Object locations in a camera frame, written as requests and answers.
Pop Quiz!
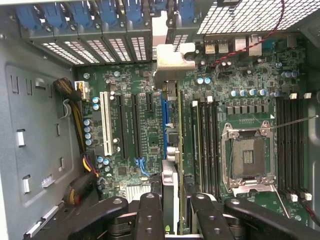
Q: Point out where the green RAM stick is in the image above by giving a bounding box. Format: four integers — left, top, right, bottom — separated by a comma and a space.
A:
190, 99, 203, 187

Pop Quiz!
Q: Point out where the red black twisted wire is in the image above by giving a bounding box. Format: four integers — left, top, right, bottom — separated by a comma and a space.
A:
209, 0, 286, 69

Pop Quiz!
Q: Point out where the metal socket cover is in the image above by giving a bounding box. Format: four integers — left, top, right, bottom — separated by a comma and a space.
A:
231, 183, 292, 220

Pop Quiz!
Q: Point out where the black looping cable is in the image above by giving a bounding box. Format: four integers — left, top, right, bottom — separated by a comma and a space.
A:
298, 196, 320, 222

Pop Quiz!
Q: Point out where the CPU socket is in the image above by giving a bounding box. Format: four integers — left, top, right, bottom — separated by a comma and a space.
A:
221, 119, 277, 189

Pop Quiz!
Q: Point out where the white expansion slot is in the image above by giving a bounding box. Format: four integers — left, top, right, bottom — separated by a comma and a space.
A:
99, 91, 115, 156

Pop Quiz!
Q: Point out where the black plastic shroud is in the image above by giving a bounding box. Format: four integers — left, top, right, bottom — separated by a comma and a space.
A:
37, 189, 106, 240

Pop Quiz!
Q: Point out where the black yellow braided power cable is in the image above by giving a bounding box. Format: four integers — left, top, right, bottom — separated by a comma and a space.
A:
52, 77, 88, 155

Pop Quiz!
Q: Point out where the blue expansion slot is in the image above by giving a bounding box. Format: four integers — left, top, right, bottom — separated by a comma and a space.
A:
161, 98, 171, 161

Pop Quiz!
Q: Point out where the thin wire locking lever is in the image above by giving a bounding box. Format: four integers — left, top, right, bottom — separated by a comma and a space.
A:
271, 114, 320, 131

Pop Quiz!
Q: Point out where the white power connector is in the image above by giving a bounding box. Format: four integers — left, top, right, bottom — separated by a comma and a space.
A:
73, 79, 90, 101

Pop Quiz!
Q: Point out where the green motherboard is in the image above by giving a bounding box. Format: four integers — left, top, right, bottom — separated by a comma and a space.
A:
74, 32, 312, 230

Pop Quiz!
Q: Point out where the black sleeved wire bundle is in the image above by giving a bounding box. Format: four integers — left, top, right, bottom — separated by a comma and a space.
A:
62, 154, 101, 206

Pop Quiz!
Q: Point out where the perforated metal slot cover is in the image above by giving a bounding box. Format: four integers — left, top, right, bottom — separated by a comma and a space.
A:
41, 41, 85, 66
63, 39, 101, 65
85, 38, 117, 63
107, 37, 133, 63
129, 36, 148, 62
171, 33, 190, 53

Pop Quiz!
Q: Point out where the open black PC case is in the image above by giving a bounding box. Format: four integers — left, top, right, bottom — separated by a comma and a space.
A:
0, 0, 320, 240

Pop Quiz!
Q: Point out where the silver chipset heatsink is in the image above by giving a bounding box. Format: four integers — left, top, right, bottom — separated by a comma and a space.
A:
125, 183, 153, 201

